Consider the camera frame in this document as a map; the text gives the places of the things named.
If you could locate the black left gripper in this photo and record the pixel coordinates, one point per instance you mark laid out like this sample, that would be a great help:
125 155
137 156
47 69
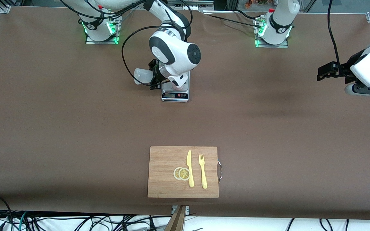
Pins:
344 69

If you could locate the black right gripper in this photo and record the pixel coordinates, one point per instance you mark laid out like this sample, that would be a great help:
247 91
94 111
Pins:
155 68

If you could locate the translucent sauce bottle orange cap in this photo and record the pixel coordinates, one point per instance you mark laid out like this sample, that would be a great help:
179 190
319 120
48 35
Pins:
141 76

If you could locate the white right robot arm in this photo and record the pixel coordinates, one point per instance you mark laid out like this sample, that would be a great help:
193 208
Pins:
175 54

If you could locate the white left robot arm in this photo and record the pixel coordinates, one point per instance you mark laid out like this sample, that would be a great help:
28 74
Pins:
276 32

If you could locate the silver digital kitchen scale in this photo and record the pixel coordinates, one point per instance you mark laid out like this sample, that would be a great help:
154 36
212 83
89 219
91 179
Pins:
175 95

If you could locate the grey box with white sockets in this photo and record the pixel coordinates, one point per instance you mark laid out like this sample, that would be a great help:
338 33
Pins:
189 7

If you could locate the yellow plastic knife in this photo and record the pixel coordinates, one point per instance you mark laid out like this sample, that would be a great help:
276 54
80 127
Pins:
189 160

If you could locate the wooden cutting board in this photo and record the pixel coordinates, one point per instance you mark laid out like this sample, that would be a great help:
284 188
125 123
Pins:
162 166

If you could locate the yellow lemon slice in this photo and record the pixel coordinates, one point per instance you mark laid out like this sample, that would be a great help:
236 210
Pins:
184 174
175 173

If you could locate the brown table cover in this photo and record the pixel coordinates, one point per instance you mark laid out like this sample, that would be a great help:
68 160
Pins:
75 144

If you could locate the yellow plastic fork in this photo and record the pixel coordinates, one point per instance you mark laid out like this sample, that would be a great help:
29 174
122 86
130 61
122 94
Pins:
203 173

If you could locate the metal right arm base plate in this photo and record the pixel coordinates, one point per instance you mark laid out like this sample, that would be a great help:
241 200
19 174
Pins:
101 42

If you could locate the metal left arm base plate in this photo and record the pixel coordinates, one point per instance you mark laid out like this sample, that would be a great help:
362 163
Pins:
273 46

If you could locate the small metal bracket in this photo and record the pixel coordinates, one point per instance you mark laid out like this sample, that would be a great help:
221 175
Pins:
187 210

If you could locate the wooden post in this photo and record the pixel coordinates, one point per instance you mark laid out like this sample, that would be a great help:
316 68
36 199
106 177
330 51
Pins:
177 221

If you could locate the aluminium corner bracket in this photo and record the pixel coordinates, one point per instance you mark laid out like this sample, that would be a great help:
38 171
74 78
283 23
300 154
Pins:
4 8

